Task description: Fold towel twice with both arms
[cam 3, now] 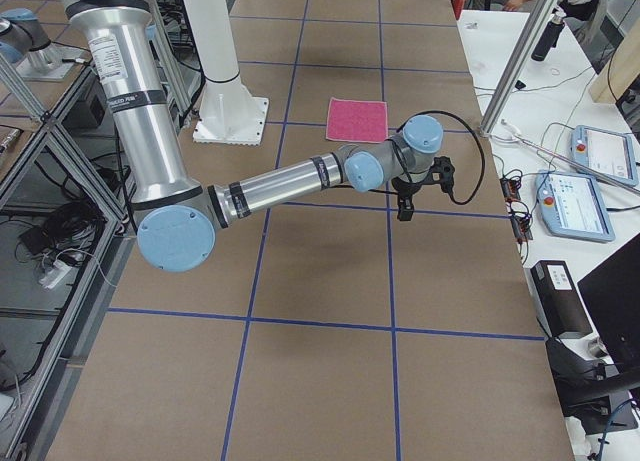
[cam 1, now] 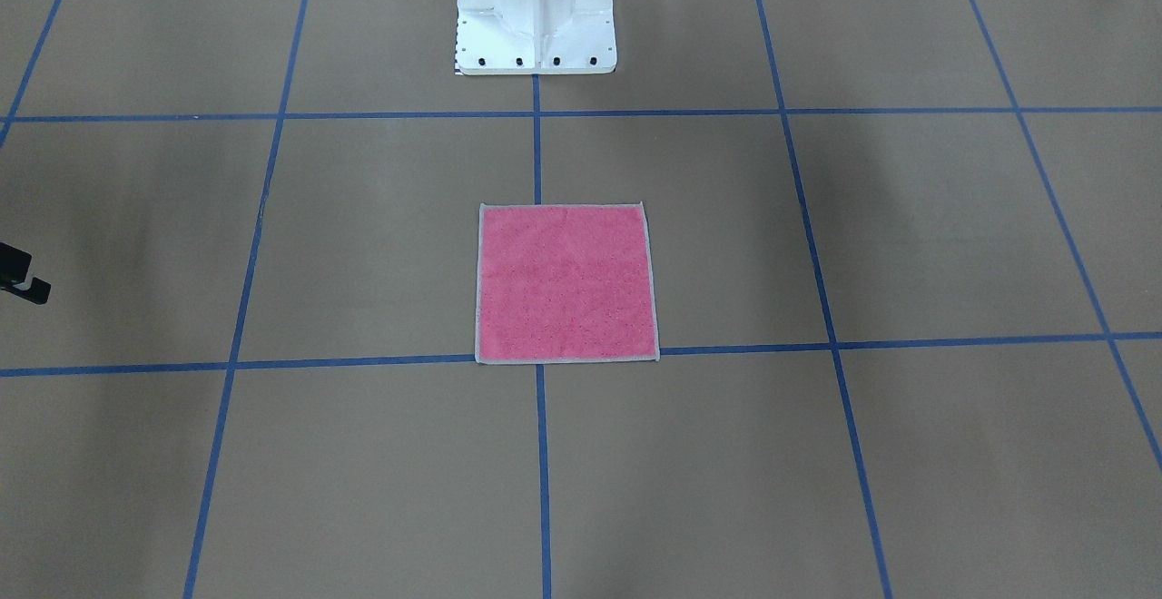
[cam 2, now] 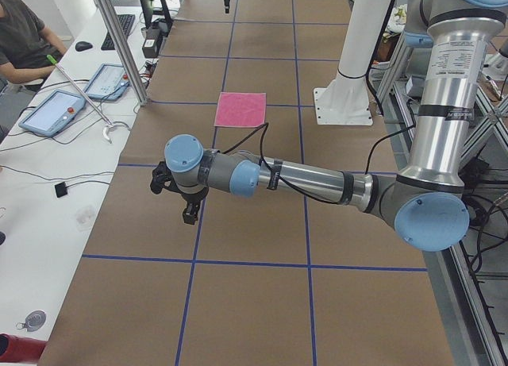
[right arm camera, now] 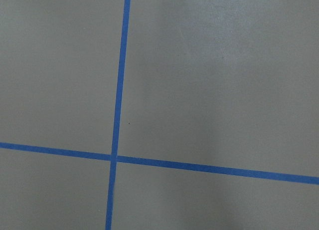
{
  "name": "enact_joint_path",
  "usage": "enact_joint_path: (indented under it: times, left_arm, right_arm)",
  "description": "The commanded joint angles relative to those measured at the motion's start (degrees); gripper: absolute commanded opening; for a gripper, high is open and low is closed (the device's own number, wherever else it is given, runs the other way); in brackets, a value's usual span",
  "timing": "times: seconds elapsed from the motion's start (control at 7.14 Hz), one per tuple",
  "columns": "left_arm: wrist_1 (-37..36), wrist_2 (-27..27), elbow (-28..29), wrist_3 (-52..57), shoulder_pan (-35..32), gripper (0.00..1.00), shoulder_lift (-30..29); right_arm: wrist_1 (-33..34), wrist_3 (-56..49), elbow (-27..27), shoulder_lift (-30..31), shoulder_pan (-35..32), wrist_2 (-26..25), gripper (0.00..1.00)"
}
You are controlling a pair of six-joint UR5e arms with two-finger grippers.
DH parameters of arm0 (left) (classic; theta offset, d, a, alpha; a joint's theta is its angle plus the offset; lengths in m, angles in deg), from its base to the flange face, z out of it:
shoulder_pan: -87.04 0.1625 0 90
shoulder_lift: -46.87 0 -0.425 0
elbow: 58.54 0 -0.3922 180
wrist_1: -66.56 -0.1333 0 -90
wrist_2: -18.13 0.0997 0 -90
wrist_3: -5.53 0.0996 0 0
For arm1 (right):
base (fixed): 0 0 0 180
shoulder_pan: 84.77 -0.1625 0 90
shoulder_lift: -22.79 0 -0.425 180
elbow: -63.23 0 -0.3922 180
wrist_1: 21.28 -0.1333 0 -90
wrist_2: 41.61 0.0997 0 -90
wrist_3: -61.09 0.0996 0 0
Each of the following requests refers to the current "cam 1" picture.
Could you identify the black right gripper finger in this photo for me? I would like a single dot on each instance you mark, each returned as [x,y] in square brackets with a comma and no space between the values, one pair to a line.
[17,279]

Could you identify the pink towel with grey edge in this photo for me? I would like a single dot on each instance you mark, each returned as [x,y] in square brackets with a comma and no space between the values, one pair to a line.
[565,283]

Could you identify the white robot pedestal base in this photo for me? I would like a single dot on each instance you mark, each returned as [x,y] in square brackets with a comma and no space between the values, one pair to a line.
[535,37]

